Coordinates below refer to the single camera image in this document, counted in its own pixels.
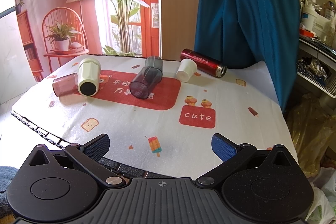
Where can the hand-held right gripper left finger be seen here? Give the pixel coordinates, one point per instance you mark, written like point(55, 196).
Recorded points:
point(96, 148)

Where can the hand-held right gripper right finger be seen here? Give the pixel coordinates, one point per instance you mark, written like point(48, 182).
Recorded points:
point(224, 148)

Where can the pink translucent cup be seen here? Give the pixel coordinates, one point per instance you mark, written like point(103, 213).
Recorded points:
point(63, 85)

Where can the cream cup with black base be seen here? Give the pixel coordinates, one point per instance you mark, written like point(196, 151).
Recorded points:
point(89, 74)

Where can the grey translucent cup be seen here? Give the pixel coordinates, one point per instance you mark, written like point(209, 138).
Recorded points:
point(145, 81)

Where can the small white cup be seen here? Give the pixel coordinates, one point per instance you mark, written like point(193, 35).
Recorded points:
point(185, 70)

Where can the white printed tablecloth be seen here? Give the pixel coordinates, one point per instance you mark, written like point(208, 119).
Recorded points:
point(215, 94)

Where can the black textured mat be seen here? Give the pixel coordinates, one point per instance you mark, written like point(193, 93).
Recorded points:
point(34, 126)

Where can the red metal bottle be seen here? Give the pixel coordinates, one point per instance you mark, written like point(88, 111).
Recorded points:
point(203, 62)

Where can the yellow plastic bag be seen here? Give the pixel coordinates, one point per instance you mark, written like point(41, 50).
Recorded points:
point(312, 129)

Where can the blue fluffy towel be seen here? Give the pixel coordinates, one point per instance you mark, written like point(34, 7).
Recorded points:
point(6, 176)

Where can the white plastic bag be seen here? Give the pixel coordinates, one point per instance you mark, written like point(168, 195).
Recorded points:
point(324, 200)

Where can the crumpled foil packets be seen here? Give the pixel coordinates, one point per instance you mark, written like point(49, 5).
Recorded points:
point(311, 69)

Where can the blue curtain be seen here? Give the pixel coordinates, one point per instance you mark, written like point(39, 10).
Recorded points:
point(249, 3)

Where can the wooden board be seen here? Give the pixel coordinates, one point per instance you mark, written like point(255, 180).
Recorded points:
point(179, 3)

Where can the white jar with blue label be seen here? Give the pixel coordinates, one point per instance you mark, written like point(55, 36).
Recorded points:
point(309, 18)

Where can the brown jar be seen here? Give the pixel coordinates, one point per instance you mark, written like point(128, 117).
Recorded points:
point(330, 10)

